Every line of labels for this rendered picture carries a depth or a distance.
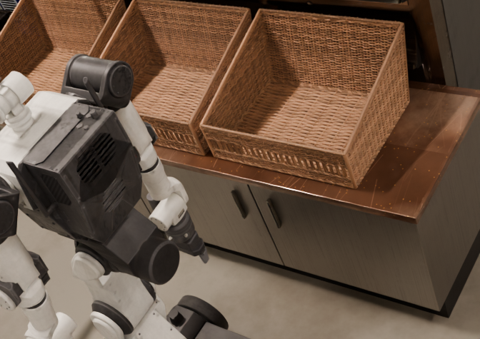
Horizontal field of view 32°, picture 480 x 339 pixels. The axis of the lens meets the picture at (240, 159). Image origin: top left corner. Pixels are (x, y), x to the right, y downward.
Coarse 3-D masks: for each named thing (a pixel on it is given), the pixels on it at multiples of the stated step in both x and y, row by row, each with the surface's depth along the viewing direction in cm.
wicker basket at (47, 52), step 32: (32, 0) 361; (64, 0) 349; (96, 0) 337; (32, 32) 365; (64, 32) 359; (96, 32) 348; (0, 64) 353; (32, 64) 365; (64, 64) 358; (32, 96) 325
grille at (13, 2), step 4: (0, 0) 378; (4, 0) 376; (8, 0) 375; (12, 0) 373; (4, 4) 379; (8, 4) 377; (12, 4) 376; (16, 4) 374; (4, 8) 381; (8, 8) 380; (12, 8) 378; (16, 16) 381
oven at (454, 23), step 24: (240, 0) 298; (264, 0) 292; (288, 0) 286; (312, 0) 280; (336, 0) 274; (408, 0) 258; (432, 0) 255; (456, 0) 270; (432, 24) 260; (456, 24) 274; (192, 48) 334; (432, 48) 267; (456, 48) 277; (408, 72) 281; (432, 72) 275; (456, 72) 281
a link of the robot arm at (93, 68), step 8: (88, 56) 206; (80, 64) 204; (88, 64) 203; (96, 64) 201; (104, 64) 200; (72, 72) 204; (80, 72) 203; (88, 72) 202; (96, 72) 200; (72, 80) 205; (80, 80) 203; (96, 80) 200; (80, 88) 205; (96, 88) 201
